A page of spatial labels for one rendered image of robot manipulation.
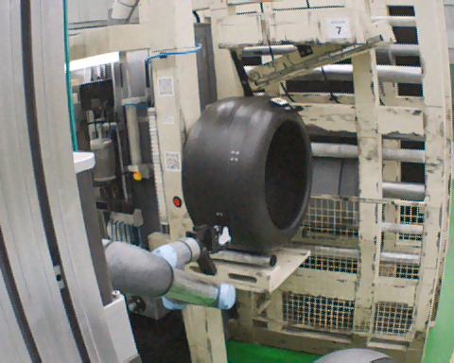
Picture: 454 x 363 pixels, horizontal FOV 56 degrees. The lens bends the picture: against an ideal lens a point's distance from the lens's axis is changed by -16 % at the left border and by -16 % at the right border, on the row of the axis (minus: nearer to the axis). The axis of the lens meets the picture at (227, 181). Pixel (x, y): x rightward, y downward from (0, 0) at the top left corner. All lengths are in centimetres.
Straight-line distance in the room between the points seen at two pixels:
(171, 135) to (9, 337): 159
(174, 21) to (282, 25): 41
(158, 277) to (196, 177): 64
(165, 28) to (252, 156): 62
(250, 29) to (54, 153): 165
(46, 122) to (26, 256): 9
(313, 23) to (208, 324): 133
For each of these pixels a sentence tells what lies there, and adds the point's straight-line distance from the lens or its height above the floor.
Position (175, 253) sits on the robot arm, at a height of 109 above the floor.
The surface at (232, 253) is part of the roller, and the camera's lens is 177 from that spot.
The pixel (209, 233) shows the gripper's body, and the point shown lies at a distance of 151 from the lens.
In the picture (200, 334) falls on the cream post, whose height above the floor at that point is 44.
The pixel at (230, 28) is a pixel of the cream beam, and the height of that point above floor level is 172.
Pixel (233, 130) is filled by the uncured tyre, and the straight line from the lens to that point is 157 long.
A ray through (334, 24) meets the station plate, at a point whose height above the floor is 172.
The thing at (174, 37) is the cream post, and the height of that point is 170.
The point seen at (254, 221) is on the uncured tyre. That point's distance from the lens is 158.
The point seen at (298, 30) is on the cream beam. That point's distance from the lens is 184.
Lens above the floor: 161
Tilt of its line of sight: 15 degrees down
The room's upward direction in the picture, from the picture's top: 5 degrees counter-clockwise
